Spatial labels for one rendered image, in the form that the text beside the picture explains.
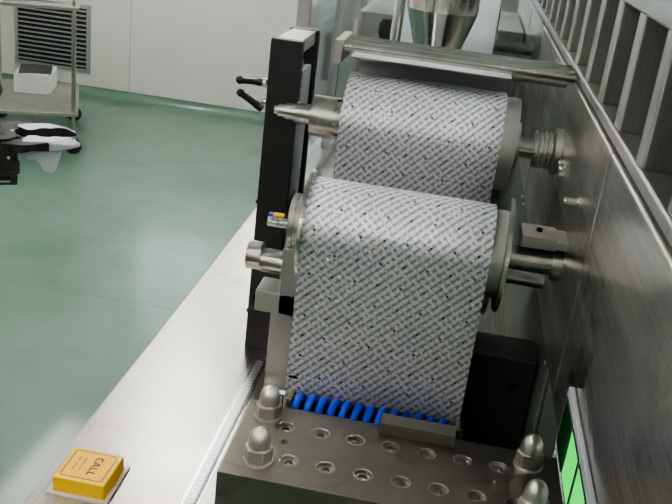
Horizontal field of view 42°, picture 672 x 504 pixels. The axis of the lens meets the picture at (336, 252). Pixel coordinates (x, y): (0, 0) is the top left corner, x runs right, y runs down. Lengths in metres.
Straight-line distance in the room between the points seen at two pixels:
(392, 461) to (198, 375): 0.49
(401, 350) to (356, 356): 0.06
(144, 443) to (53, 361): 2.05
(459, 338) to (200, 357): 0.55
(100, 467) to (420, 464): 0.42
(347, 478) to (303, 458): 0.06
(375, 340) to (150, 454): 0.37
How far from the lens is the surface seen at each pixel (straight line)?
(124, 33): 7.16
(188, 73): 7.03
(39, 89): 6.09
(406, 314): 1.12
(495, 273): 1.10
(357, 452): 1.10
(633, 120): 0.99
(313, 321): 1.14
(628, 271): 0.78
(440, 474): 1.09
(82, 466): 1.23
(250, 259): 1.22
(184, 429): 1.35
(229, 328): 1.63
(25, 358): 3.37
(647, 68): 0.98
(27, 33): 7.48
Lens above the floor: 1.65
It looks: 22 degrees down
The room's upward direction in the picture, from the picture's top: 7 degrees clockwise
